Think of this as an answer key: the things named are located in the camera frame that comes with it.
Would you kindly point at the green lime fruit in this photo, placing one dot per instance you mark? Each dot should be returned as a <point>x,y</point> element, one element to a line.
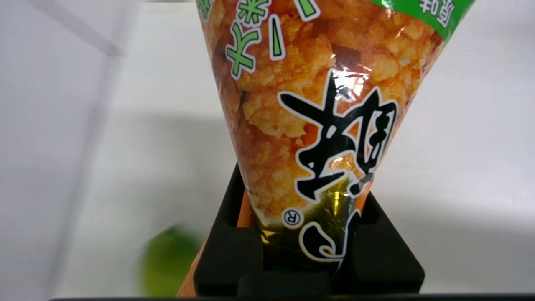
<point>167,263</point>

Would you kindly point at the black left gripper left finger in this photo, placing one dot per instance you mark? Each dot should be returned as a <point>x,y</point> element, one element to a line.
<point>228,255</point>

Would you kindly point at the orange cookie snack bag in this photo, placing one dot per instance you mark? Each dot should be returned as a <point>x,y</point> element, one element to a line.
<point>292,83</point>

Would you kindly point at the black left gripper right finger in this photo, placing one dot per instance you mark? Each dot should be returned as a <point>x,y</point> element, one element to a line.
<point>380,259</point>

